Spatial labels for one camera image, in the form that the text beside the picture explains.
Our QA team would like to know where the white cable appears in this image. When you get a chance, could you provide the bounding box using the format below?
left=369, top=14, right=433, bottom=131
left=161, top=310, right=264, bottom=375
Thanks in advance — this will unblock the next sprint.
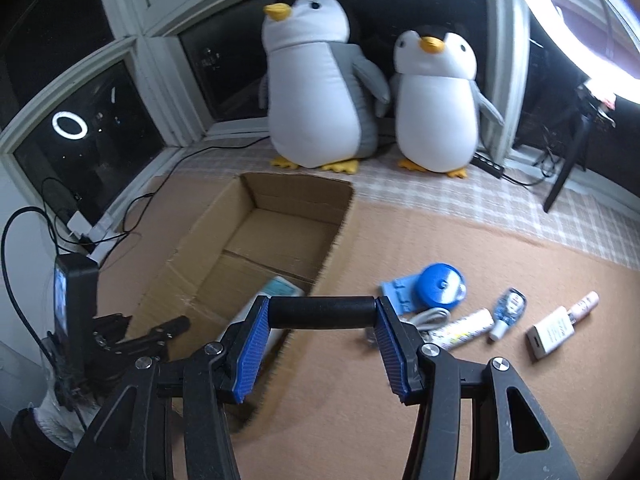
left=365, top=307, right=451, bottom=346

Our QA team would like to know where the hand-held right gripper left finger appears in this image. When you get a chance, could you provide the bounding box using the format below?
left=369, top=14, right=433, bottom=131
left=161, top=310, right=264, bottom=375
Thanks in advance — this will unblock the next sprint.
left=60, top=295, right=273, bottom=480

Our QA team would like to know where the blue round case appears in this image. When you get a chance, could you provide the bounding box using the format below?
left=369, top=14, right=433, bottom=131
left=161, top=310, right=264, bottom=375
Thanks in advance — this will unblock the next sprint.
left=415, top=262, right=468, bottom=307

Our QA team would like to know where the white charger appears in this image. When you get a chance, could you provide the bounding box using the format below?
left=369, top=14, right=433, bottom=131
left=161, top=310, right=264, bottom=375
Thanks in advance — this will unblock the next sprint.
left=525, top=308, right=576, bottom=360

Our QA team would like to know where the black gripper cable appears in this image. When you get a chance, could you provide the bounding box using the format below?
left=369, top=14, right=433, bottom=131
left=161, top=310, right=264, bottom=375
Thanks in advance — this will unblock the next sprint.
left=0, top=207, right=58, bottom=348

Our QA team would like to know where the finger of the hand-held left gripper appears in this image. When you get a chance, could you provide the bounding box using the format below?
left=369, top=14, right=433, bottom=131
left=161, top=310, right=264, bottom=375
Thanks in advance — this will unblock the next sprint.
left=92, top=312, right=133, bottom=343
left=119, top=315, right=192, bottom=359

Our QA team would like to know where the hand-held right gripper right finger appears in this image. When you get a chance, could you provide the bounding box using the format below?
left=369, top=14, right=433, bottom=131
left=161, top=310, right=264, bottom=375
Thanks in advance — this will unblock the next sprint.
left=375, top=296, right=583, bottom=480

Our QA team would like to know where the white ring light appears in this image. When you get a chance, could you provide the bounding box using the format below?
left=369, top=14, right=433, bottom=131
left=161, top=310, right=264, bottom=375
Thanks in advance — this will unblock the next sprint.
left=510, top=0, right=640, bottom=103

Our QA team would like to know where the cardboard box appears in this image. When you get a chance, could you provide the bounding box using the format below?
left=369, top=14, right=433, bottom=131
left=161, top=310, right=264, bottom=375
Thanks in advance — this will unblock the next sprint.
left=122, top=172, right=356, bottom=436

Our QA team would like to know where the long black power cable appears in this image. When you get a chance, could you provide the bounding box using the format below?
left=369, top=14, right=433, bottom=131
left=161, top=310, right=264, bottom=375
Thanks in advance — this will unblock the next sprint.
left=117, top=135, right=273, bottom=233

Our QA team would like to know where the white window frame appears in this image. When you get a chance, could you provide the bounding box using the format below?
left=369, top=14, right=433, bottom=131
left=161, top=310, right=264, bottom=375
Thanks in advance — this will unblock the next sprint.
left=0, top=0, right=531, bottom=221

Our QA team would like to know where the person's left forearm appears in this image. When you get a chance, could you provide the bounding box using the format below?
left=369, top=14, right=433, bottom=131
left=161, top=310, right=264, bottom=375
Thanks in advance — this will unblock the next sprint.
left=10, top=360, right=108, bottom=466

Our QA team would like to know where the small blue bottle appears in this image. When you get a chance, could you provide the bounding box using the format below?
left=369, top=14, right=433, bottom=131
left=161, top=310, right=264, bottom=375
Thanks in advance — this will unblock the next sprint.
left=489, top=287, right=528, bottom=342

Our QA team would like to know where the white power strip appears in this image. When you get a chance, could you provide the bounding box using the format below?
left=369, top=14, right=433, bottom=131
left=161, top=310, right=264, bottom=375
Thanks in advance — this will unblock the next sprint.
left=67, top=212, right=126, bottom=266

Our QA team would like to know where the blue rectangular case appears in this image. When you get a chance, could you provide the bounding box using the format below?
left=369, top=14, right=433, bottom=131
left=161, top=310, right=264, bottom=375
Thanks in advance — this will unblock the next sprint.
left=380, top=275, right=426, bottom=313

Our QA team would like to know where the plaid cloth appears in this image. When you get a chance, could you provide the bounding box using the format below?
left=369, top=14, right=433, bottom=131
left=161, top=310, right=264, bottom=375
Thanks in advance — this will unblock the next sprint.
left=170, top=140, right=640, bottom=266

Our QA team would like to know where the black foam cylinder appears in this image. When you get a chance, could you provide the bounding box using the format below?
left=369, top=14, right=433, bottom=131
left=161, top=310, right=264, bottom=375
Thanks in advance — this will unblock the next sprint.
left=269, top=297, right=378, bottom=331

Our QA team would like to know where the black inline switch hub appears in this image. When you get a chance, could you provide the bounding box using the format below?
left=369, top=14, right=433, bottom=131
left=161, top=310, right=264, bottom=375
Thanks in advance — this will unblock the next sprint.
left=472, top=150, right=506, bottom=180

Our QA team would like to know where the white patterned tube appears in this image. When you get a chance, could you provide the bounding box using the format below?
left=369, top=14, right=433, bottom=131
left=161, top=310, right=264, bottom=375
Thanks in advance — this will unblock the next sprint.
left=430, top=308, right=494, bottom=351

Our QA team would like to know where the small penguin plush toy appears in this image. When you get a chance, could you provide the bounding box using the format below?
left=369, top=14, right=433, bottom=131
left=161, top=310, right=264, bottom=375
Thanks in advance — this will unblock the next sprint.
left=389, top=25, right=506, bottom=180

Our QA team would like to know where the large penguin plush toy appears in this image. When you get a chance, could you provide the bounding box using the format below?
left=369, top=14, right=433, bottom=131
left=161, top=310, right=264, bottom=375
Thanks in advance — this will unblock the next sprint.
left=260, top=0, right=392, bottom=175

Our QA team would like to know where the black hub cable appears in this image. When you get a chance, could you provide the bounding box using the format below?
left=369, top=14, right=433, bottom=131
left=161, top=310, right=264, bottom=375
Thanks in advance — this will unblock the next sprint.
left=502, top=130, right=561, bottom=188

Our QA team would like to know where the pink bottle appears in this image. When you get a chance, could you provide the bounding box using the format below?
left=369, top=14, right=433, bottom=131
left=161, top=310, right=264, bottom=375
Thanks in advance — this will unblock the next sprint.
left=567, top=291, right=600, bottom=322

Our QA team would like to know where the black power adapter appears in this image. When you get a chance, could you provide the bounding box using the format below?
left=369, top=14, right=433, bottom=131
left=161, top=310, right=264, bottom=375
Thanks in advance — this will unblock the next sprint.
left=42, top=177, right=78, bottom=216

